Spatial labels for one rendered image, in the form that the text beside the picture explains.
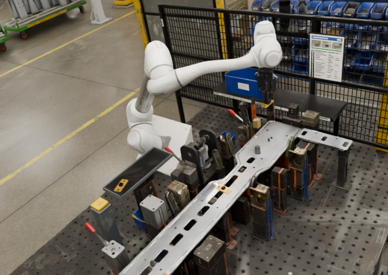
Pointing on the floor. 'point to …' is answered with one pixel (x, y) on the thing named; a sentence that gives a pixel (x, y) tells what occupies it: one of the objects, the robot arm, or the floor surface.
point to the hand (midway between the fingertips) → (267, 97)
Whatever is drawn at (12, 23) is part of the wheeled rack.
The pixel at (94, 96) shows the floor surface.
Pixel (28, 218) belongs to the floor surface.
